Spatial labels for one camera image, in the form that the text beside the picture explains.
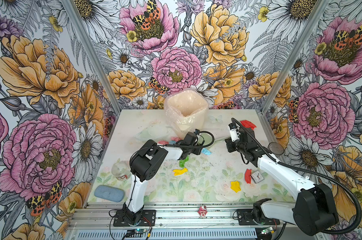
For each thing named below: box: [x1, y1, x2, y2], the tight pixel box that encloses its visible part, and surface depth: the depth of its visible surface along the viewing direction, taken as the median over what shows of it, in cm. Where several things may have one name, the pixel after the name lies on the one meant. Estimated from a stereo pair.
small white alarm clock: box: [251, 171, 265, 184], surface depth 87 cm
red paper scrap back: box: [240, 120, 257, 130], surface depth 114 cm
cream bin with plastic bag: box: [164, 88, 209, 139], surface depth 92 cm
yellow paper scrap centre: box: [173, 168, 188, 176], surface depth 91 cm
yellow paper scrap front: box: [230, 180, 242, 193], surface depth 85 cm
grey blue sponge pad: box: [94, 185, 126, 203], surface depth 81 cm
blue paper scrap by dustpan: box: [201, 147, 212, 156], surface depth 99 cm
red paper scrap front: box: [244, 168, 252, 184], surface depth 89 cm
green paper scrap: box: [179, 155, 190, 168], surface depth 95 cm
